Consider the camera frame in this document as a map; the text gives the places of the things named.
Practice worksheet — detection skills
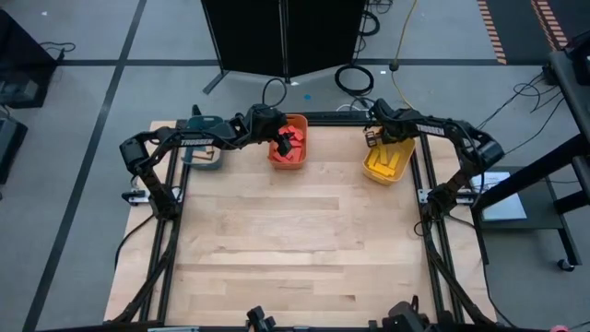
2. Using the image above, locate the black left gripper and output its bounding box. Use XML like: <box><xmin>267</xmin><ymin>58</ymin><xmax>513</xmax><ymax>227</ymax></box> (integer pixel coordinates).
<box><xmin>271</xmin><ymin>120</ymin><xmax>293</xmax><ymax>158</ymax></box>

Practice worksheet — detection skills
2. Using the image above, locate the white cable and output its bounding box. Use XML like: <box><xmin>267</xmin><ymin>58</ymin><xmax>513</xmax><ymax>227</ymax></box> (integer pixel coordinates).
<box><xmin>336</xmin><ymin>101</ymin><xmax>372</xmax><ymax>114</ymax></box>

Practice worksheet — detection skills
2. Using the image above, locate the black right arm base cable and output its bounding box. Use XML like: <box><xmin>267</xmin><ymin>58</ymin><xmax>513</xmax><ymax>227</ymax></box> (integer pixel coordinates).
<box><xmin>477</xmin><ymin>220</ymin><xmax>520</xmax><ymax>329</ymax></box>

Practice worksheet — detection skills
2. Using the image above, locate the black power strip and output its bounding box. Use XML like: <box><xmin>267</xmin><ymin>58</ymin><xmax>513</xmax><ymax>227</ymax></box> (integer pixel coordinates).
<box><xmin>285</xmin><ymin>111</ymin><xmax>369</xmax><ymax>123</ymax></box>

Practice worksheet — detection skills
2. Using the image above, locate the black leader arm handle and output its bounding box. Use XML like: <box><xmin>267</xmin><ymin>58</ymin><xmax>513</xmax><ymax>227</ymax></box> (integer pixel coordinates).
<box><xmin>246</xmin><ymin>304</ymin><xmax>277</xmax><ymax>332</ymax></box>
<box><xmin>380</xmin><ymin>294</ymin><xmax>432</xmax><ymax>332</ymax></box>

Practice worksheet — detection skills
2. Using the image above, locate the black folding partition screen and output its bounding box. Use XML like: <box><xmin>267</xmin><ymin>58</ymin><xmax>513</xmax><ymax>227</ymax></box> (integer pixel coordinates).
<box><xmin>200</xmin><ymin>0</ymin><xmax>370</xmax><ymax>96</ymax></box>

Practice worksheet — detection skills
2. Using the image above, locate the black box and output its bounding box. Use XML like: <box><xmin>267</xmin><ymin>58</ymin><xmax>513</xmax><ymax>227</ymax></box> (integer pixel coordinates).
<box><xmin>569</xmin><ymin>31</ymin><xmax>590</xmax><ymax>87</ymax></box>

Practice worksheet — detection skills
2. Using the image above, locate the black metal cart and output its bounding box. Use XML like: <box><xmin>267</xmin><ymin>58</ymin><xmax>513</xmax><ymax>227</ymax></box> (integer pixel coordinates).
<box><xmin>469</xmin><ymin>31</ymin><xmax>590</xmax><ymax>273</ymax></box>

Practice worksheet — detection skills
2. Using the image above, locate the black floor cable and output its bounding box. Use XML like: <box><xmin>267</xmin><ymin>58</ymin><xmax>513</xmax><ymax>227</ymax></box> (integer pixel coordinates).
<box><xmin>39</xmin><ymin>41</ymin><xmax>77</xmax><ymax>64</ymax></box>
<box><xmin>500</xmin><ymin>94</ymin><xmax>568</xmax><ymax>160</ymax></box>
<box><xmin>477</xmin><ymin>71</ymin><xmax>554</xmax><ymax>133</ymax></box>

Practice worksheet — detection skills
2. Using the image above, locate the teal plastic bin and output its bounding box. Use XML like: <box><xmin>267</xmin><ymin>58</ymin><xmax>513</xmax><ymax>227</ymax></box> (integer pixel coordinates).
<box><xmin>182</xmin><ymin>114</ymin><xmax>227</xmax><ymax>171</ymax></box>

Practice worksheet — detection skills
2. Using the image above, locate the coiled black cable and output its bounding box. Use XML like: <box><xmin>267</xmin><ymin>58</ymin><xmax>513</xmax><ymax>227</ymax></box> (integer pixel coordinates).
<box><xmin>358</xmin><ymin>8</ymin><xmax>382</xmax><ymax>38</ymax></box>
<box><xmin>334</xmin><ymin>64</ymin><xmax>375</xmax><ymax>97</ymax></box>

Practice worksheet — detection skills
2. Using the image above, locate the black arm base cable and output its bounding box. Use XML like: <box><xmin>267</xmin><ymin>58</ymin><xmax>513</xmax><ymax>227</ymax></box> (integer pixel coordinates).
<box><xmin>113</xmin><ymin>212</ymin><xmax>158</xmax><ymax>273</ymax></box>
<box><xmin>477</xmin><ymin>220</ymin><xmax>520</xmax><ymax>329</ymax></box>

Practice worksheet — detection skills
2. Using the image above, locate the black equipment case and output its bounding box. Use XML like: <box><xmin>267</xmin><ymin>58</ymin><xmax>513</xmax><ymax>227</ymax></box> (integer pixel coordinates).
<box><xmin>0</xmin><ymin>114</ymin><xmax>29</xmax><ymax>185</ymax></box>

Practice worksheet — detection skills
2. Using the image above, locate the yellow plastic bin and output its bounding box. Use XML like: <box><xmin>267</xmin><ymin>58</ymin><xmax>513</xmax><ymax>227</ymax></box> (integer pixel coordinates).
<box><xmin>361</xmin><ymin>133</ymin><xmax>417</xmax><ymax>187</ymax></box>

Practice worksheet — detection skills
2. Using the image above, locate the yellow extension cable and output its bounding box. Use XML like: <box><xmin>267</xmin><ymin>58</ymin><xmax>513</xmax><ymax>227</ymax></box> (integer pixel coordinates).
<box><xmin>390</xmin><ymin>0</ymin><xmax>421</xmax><ymax>112</ymax></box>

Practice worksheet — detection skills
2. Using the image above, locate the black left camera cable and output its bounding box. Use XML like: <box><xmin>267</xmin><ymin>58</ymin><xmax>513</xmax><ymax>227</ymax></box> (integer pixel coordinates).
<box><xmin>261</xmin><ymin>77</ymin><xmax>289</xmax><ymax>110</ymax></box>

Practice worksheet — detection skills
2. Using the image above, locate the black equipment cabinet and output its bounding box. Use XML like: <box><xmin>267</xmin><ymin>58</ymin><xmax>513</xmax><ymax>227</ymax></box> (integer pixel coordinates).
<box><xmin>0</xmin><ymin>8</ymin><xmax>59</xmax><ymax>110</ymax></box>

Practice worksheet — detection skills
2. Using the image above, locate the orange plastic bin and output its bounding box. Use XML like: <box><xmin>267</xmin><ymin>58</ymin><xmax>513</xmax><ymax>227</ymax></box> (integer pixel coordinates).
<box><xmin>267</xmin><ymin>113</ymin><xmax>309</xmax><ymax>171</ymax></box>

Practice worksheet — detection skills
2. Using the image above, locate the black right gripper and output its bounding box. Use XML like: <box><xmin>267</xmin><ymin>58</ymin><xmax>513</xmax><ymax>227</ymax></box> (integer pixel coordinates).
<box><xmin>364</xmin><ymin>117</ymin><xmax>405</xmax><ymax>148</ymax></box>

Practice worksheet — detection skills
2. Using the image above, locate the white paper sheet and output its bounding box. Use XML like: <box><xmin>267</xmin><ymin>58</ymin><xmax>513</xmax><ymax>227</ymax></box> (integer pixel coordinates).
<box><xmin>469</xmin><ymin>171</ymin><xmax>528</xmax><ymax>222</ymax></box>

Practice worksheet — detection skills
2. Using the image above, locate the black left arm base cable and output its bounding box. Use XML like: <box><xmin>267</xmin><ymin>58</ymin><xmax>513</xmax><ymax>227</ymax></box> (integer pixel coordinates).
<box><xmin>113</xmin><ymin>212</ymin><xmax>158</xmax><ymax>273</ymax></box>

